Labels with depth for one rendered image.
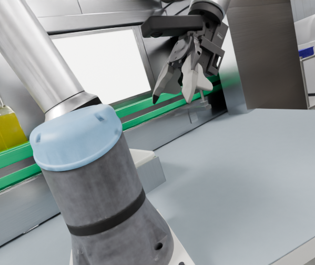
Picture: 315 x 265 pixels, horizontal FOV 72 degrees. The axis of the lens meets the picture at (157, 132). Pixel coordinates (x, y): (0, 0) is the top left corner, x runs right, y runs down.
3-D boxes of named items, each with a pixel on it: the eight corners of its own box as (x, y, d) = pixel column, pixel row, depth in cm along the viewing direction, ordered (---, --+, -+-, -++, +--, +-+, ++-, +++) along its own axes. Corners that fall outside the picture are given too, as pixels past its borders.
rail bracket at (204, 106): (194, 120, 111) (183, 77, 106) (222, 118, 98) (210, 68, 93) (188, 123, 109) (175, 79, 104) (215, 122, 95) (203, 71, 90)
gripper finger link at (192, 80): (221, 103, 37) (214, 67, 42) (193, 89, 34) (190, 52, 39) (208, 113, 39) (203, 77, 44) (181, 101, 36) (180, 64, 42)
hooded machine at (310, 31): (314, 87, 442) (304, 20, 414) (345, 85, 388) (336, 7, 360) (289, 97, 426) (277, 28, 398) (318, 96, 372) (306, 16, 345)
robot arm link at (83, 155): (53, 242, 25) (1, 132, 22) (71, 195, 38) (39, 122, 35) (151, 201, 27) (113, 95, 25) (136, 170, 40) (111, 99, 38)
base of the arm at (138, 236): (190, 265, 28) (168, 199, 26) (73, 329, 25) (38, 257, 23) (158, 212, 43) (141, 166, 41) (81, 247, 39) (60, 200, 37)
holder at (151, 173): (122, 168, 85) (115, 150, 83) (166, 180, 63) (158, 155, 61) (80, 191, 75) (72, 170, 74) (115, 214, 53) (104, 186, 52)
